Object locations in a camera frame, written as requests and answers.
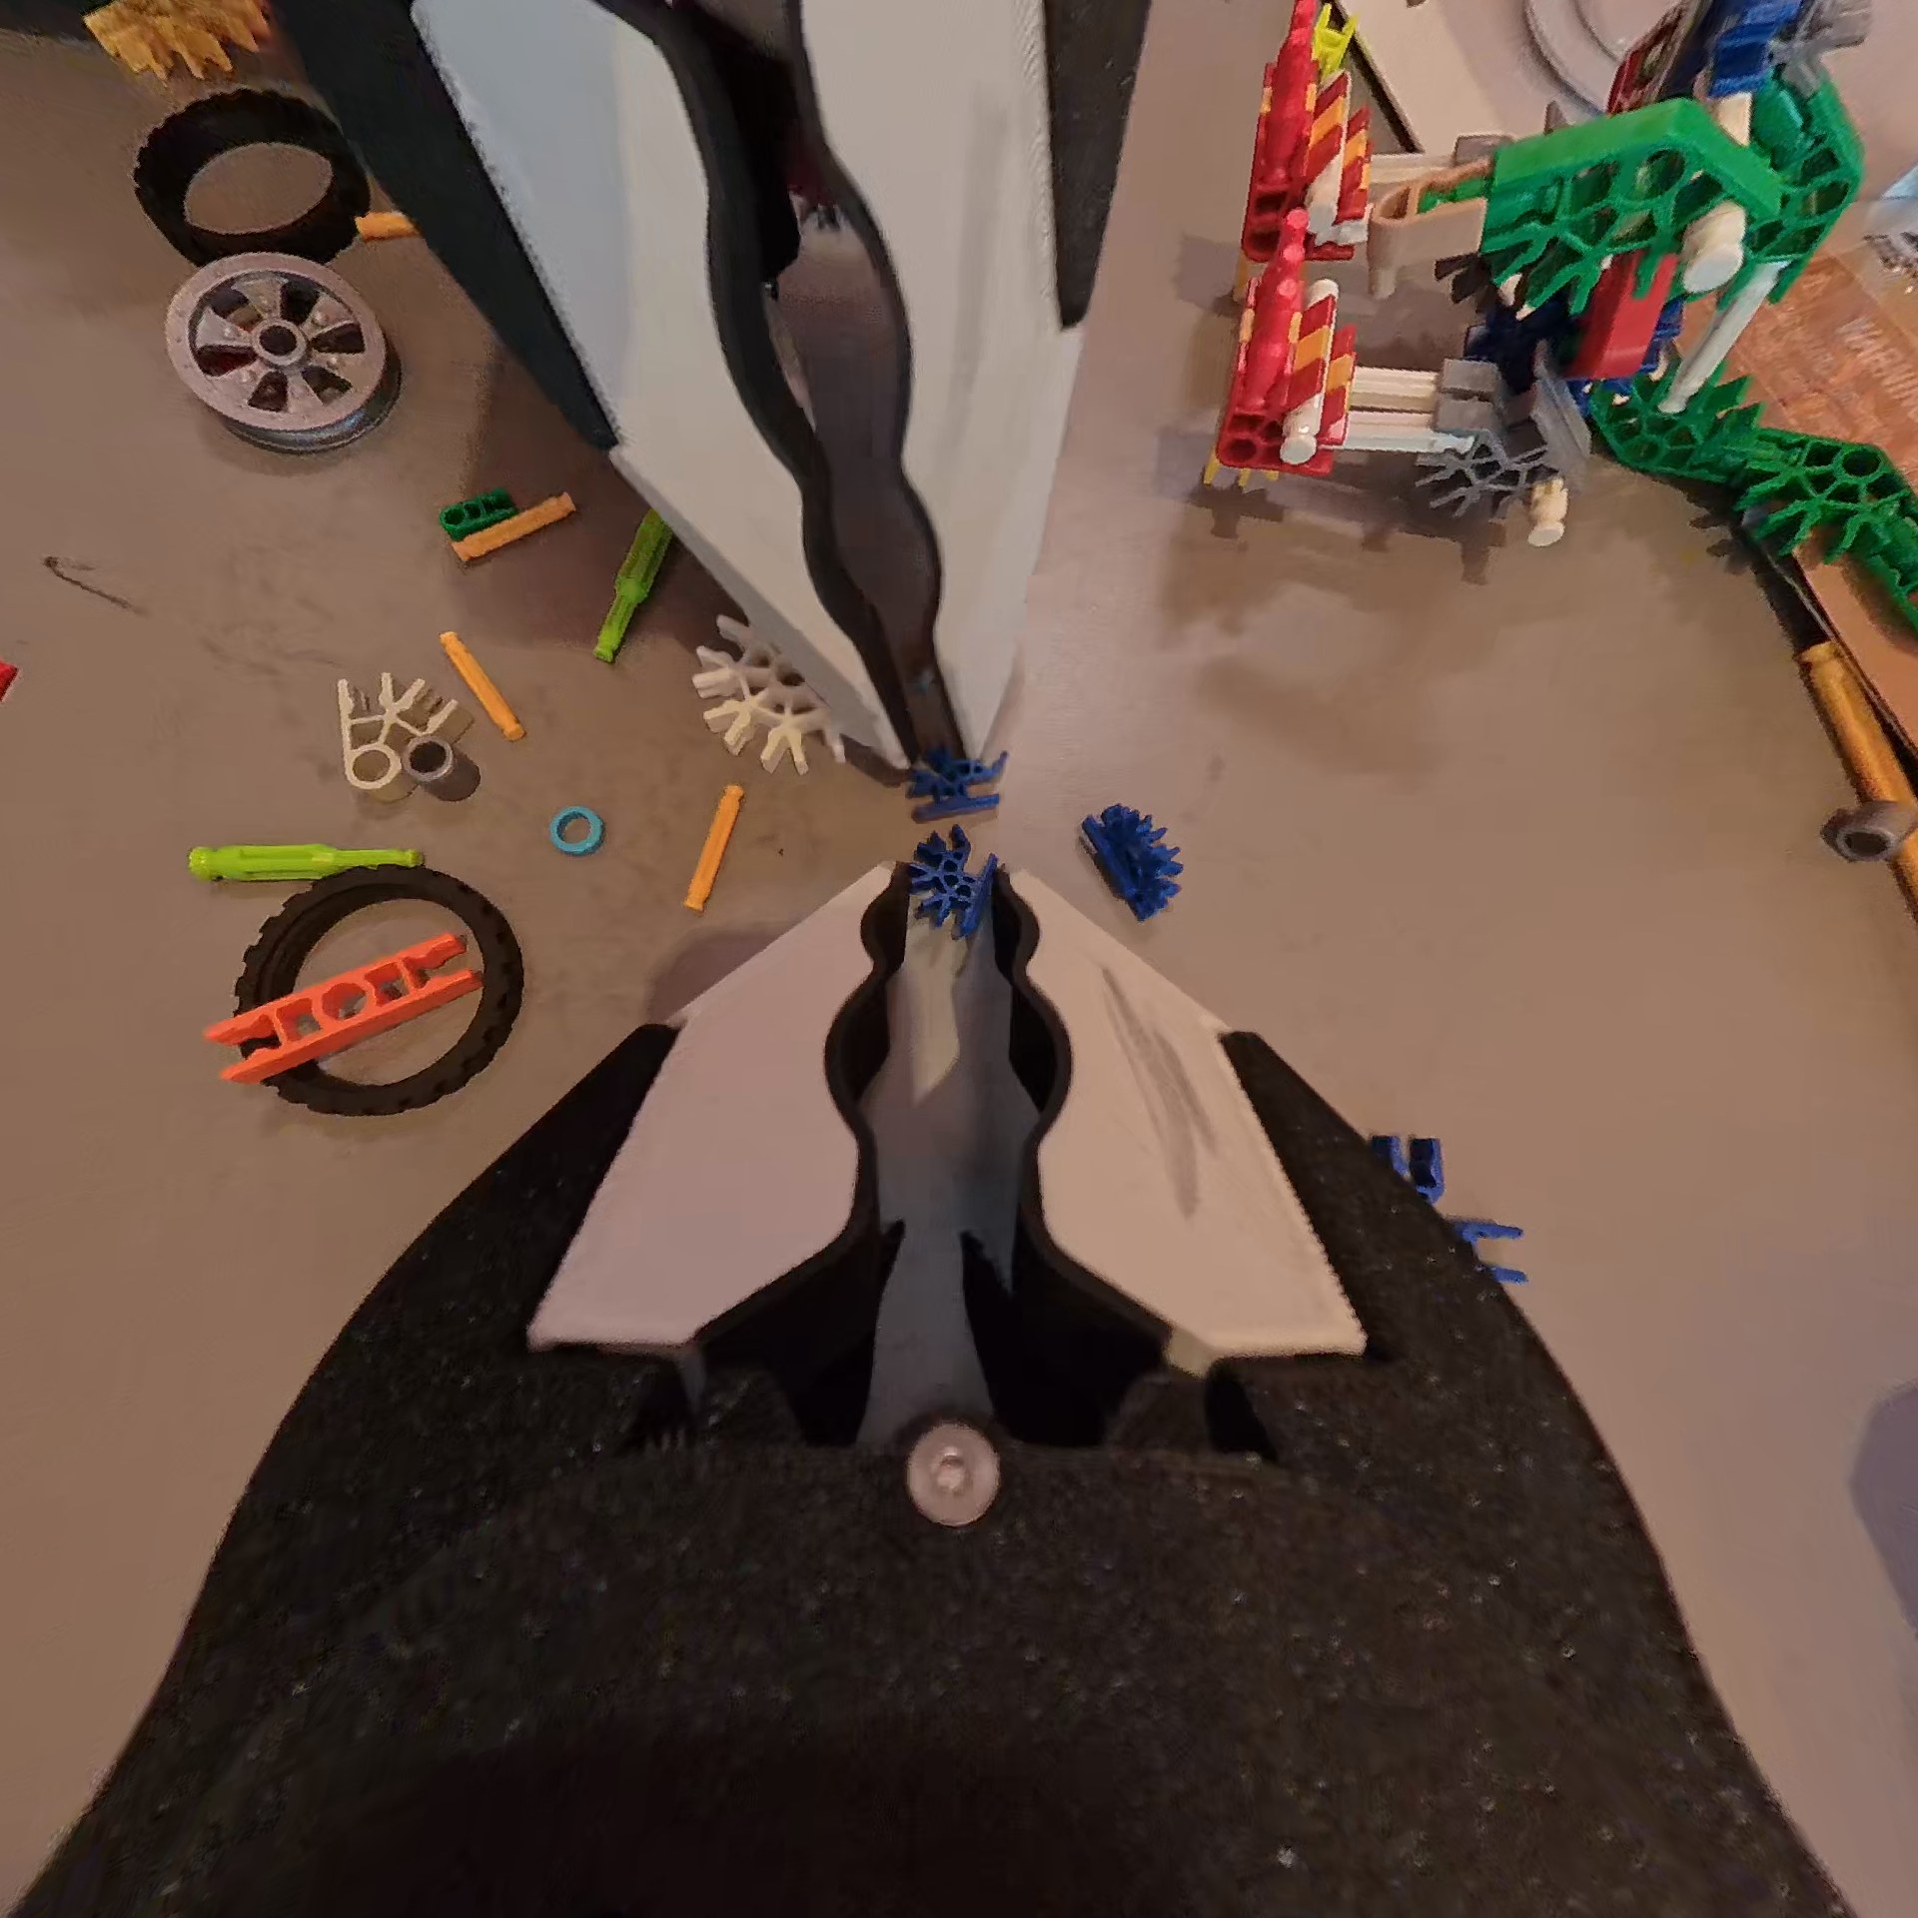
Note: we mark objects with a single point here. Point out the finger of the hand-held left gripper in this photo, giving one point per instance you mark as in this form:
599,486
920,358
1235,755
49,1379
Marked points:
971,225
604,179

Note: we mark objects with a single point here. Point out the orange ladder connector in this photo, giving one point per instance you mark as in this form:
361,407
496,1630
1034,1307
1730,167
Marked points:
343,1003

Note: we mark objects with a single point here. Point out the green clip connector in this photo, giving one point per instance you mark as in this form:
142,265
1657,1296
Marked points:
480,518

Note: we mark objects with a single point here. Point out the black rubber tyre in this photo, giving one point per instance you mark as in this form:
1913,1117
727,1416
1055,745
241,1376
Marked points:
150,194
502,975

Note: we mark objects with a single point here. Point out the white triangular connector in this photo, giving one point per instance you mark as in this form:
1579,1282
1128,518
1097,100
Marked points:
373,729

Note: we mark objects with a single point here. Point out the long yellow rod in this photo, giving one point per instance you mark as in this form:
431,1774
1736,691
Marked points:
1863,734

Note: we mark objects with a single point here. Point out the grey block connector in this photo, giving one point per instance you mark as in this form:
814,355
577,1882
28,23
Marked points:
1867,830

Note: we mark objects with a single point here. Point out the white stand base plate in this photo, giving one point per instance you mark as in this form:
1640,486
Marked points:
1574,23

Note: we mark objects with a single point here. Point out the short orange rod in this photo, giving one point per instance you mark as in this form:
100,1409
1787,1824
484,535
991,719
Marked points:
382,225
526,524
713,846
484,691

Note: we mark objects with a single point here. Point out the yellow connector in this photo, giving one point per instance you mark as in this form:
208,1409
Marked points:
170,32

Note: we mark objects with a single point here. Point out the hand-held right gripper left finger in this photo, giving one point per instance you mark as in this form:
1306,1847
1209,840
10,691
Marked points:
719,1184

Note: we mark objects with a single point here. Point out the lime green plastic rod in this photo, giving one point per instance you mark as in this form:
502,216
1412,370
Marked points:
300,859
634,584

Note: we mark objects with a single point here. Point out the multicoloured construction toy model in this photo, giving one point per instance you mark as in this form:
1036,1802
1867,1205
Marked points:
1615,194

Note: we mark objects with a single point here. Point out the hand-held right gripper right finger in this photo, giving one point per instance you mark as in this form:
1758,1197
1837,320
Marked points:
1183,1197

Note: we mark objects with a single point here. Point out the silver wheel hub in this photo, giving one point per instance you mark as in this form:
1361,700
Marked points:
178,355

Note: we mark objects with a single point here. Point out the red printed toy package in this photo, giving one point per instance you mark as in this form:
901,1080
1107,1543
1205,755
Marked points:
1813,355

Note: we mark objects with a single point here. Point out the white snowflake connector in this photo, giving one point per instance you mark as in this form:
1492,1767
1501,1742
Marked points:
768,693

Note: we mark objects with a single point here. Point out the large blue snowflake connector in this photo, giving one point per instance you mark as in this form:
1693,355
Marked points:
1412,1160

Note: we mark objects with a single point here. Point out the grey cylindrical spacer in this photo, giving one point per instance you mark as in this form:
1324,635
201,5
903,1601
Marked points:
460,773

